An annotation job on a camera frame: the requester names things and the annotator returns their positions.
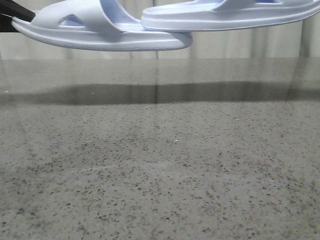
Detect pale green curtain backdrop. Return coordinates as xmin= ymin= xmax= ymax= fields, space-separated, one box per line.
xmin=0 ymin=14 xmax=320 ymax=60

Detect light blue slipper with scuffed toe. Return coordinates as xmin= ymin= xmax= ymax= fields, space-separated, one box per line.
xmin=12 ymin=0 xmax=193 ymax=52

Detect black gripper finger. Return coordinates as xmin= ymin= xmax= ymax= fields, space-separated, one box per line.
xmin=0 ymin=0 xmax=36 ymax=22

